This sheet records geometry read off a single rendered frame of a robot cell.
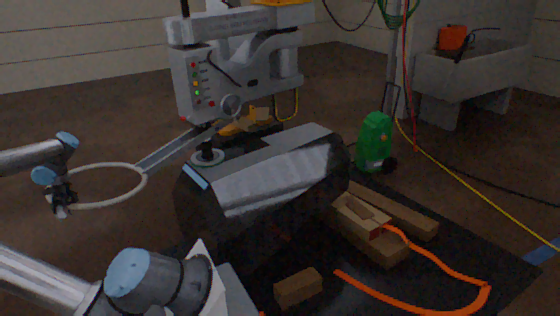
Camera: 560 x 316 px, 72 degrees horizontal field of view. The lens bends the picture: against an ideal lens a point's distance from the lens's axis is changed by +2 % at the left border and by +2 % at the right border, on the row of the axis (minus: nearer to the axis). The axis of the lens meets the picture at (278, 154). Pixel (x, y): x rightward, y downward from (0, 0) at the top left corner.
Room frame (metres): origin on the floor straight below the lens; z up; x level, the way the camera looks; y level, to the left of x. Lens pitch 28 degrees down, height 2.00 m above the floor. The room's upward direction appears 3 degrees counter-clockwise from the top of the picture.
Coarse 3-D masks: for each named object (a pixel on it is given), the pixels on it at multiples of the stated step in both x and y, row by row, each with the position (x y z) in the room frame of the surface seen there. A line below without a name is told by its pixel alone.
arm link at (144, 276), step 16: (128, 256) 0.89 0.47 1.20; (144, 256) 0.90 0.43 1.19; (160, 256) 0.94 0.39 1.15; (112, 272) 0.88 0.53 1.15; (128, 272) 0.84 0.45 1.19; (144, 272) 0.85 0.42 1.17; (160, 272) 0.88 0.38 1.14; (176, 272) 0.91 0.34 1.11; (112, 288) 0.82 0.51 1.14; (128, 288) 0.81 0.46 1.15; (144, 288) 0.83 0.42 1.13; (160, 288) 0.85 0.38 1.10; (176, 288) 0.87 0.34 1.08; (112, 304) 0.82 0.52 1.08; (128, 304) 0.82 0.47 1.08; (144, 304) 0.83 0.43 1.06; (160, 304) 0.86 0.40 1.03
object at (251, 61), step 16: (256, 32) 2.53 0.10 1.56; (272, 32) 2.48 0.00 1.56; (288, 32) 2.48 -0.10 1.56; (240, 48) 2.43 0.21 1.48; (256, 48) 2.33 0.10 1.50; (272, 48) 2.38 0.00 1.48; (224, 64) 2.31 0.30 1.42; (240, 64) 2.27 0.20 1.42; (256, 64) 2.30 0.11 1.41; (224, 80) 2.15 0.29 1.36; (240, 80) 2.22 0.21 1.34; (256, 80) 2.29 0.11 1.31; (272, 80) 2.41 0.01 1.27; (288, 80) 2.45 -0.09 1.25; (240, 96) 2.21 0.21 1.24; (256, 96) 2.28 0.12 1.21
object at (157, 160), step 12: (216, 120) 2.26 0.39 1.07; (228, 120) 2.19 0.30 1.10; (192, 132) 2.16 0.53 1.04; (204, 132) 2.09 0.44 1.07; (216, 132) 2.13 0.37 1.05; (168, 144) 2.06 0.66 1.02; (180, 144) 2.10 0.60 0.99; (192, 144) 2.03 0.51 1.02; (156, 156) 2.00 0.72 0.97; (168, 156) 1.93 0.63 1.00; (180, 156) 1.98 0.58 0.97; (144, 168) 1.94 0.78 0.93; (156, 168) 1.88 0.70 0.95
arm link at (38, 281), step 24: (0, 264) 0.84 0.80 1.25; (24, 264) 0.86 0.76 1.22; (48, 264) 0.90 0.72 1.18; (0, 288) 0.82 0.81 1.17; (24, 288) 0.82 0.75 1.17; (48, 288) 0.83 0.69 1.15; (72, 288) 0.86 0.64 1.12; (96, 288) 0.87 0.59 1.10; (72, 312) 0.82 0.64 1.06; (96, 312) 0.82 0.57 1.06
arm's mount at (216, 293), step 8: (200, 240) 1.10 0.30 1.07; (200, 248) 1.07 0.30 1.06; (192, 256) 1.06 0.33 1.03; (200, 256) 1.03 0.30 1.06; (208, 256) 1.01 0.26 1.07; (208, 264) 0.98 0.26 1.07; (208, 272) 0.95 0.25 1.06; (216, 272) 0.94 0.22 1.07; (208, 280) 0.93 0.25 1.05; (216, 280) 0.91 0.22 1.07; (208, 288) 0.90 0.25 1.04; (216, 288) 0.88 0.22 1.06; (224, 288) 0.87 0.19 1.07; (208, 296) 0.88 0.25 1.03; (216, 296) 0.86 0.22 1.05; (224, 296) 0.87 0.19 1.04; (208, 304) 0.86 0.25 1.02; (216, 304) 0.85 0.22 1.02; (224, 304) 0.87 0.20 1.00; (168, 312) 0.95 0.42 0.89; (200, 312) 0.85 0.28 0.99; (208, 312) 0.84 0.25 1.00; (216, 312) 0.85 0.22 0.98; (224, 312) 0.86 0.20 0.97
